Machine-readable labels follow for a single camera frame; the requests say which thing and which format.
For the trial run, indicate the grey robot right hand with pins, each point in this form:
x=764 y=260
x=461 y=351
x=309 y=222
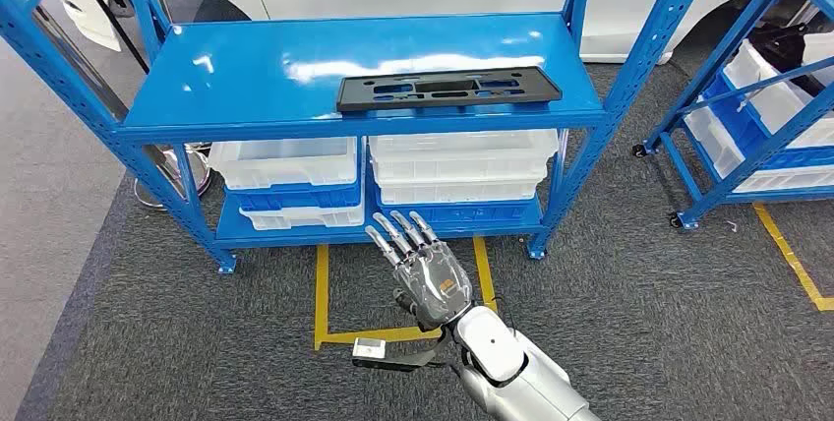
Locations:
x=433 y=281

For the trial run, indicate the black plastic plate frame part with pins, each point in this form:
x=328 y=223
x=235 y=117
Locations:
x=541 y=89

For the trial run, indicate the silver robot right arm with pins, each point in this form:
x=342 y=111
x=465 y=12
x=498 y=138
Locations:
x=521 y=379

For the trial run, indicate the blue metal shelf rack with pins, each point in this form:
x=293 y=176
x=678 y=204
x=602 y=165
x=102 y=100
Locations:
x=260 y=79

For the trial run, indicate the black part in bin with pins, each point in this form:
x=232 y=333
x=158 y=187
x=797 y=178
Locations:
x=782 y=50

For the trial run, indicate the clear white plastic bin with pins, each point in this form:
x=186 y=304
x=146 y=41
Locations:
x=280 y=174

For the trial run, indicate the chrome stanchion with chrome base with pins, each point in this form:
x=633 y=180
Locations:
x=172 y=193

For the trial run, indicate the blue metal rack with casters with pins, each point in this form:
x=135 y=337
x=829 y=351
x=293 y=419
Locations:
x=720 y=56

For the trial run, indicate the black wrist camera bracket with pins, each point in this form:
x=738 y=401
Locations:
x=417 y=360

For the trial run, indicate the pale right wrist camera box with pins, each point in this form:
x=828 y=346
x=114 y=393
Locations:
x=369 y=349

